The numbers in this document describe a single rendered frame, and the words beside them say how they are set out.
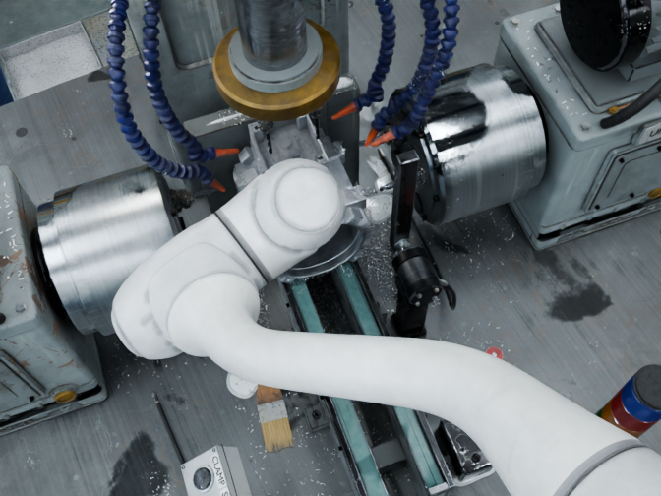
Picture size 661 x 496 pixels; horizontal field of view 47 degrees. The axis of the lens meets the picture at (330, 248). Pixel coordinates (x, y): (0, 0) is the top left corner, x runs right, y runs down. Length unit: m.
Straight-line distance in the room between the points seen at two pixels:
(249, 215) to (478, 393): 0.34
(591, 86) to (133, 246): 0.77
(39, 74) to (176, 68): 1.26
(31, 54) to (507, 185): 1.72
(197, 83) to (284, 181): 0.60
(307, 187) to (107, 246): 0.47
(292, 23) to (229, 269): 0.35
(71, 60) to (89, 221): 1.40
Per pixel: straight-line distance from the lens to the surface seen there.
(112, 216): 1.19
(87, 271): 1.18
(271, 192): 0.78
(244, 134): 1.29
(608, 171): 1.39
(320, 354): 0.67
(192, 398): 1.42
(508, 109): 1.28
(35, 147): 1.80
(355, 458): 1.24
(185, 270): 0.80
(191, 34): 1.29
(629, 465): 0.53
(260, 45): 1.02
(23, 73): 2.57
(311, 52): 1.07
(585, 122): 1.28
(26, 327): 1.17
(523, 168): 1.30
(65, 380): 1.37
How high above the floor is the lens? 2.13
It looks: 61 degrees down
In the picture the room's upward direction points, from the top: 3 degrees counter-clockwise
